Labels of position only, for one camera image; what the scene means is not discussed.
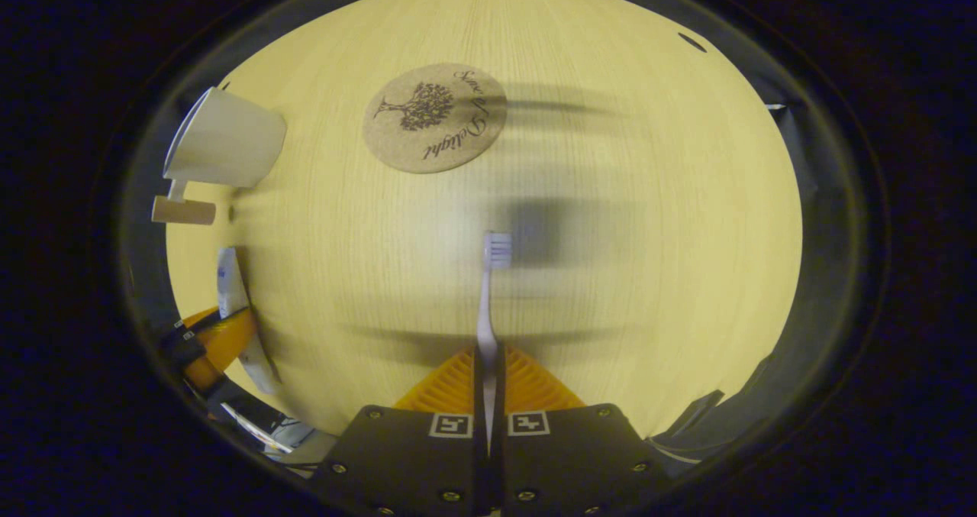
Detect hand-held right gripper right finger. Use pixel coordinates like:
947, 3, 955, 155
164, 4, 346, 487
491, 344, 673, 517

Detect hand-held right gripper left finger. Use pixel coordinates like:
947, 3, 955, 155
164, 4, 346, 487
309, 345, 490, 517

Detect white toothpaste tube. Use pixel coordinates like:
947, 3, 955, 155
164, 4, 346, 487
216, 247, 282, 395

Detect white toothbrush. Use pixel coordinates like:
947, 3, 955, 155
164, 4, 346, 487
475, 231, 514, 449

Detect white cup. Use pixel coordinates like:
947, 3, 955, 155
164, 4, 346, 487
151, 87, 289, 226

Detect round cork coaster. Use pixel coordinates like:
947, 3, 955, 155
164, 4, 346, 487
363, 63, 508, 174

